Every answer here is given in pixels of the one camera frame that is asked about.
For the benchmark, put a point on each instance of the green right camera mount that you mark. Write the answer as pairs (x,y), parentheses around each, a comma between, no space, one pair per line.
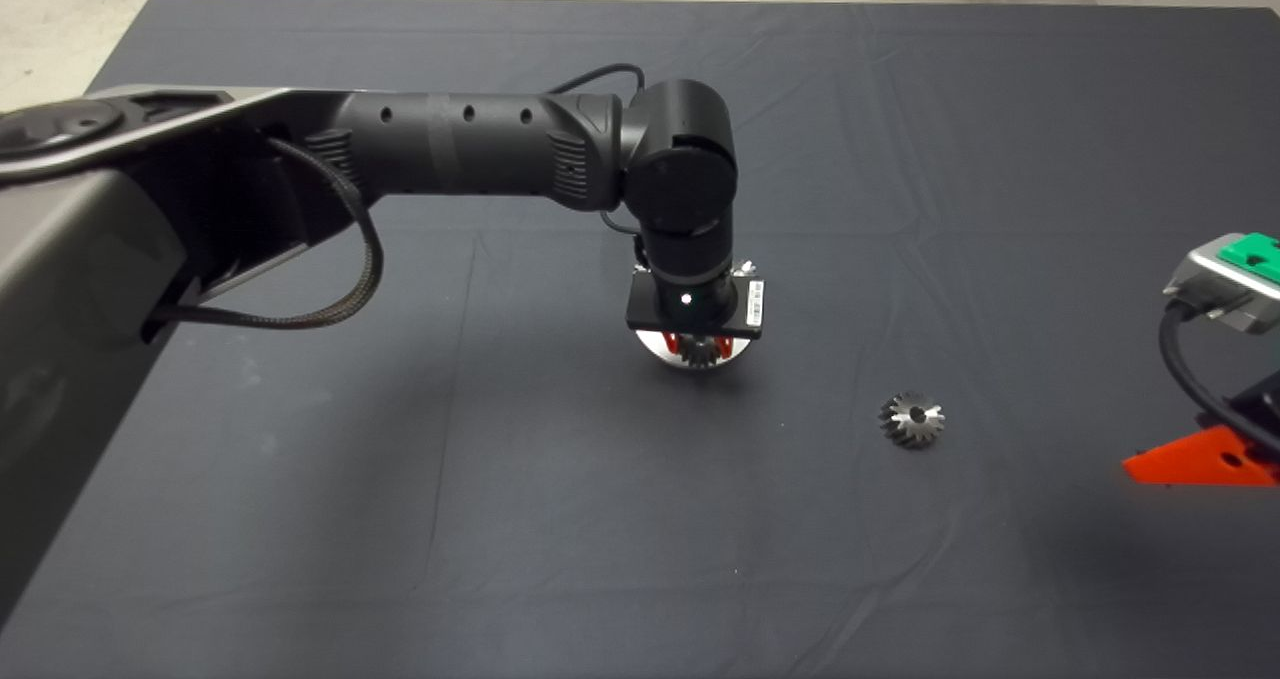
(1255,254)

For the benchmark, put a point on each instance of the large steel gear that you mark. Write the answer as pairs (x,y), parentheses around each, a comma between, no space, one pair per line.
(900,429)

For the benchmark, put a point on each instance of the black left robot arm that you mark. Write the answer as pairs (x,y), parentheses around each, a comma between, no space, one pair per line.
(470,144)

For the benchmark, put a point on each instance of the dark grey table cloth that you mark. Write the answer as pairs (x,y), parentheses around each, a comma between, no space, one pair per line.
(500,509)

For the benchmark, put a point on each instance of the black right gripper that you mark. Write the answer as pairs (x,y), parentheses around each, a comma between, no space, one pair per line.
(1265,404)

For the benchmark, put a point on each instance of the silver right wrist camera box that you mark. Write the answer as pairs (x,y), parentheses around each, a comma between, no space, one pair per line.
(1210,279)

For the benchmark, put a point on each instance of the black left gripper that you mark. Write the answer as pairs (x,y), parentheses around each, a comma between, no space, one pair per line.
(640,309)

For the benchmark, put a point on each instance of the small steel gear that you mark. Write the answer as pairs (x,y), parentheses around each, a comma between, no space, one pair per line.
(702,354)
(745,269)

